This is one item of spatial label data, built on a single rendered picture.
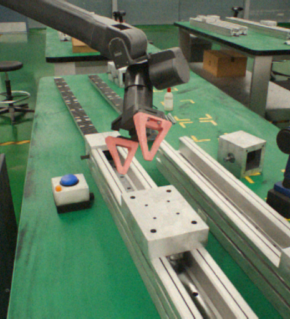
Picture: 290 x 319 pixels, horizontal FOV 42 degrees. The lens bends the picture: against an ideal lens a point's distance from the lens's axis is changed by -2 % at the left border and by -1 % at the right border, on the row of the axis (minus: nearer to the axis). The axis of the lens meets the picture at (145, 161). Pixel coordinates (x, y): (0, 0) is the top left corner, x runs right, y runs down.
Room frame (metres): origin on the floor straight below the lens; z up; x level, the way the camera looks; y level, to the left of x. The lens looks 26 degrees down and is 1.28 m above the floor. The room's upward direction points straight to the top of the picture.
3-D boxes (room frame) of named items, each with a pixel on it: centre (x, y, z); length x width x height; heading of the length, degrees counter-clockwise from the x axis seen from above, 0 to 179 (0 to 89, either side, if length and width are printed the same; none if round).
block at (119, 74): (2.00, 0.12, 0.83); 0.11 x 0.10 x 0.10; 108
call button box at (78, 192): (0.81, 0.18, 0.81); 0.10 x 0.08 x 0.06; 109
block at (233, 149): (1.00, -0.27, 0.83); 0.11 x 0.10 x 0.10; 122
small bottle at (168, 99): (1.56, -0.10, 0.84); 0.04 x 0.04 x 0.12
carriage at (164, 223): (0.59, -0.03, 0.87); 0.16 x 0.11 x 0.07; 19
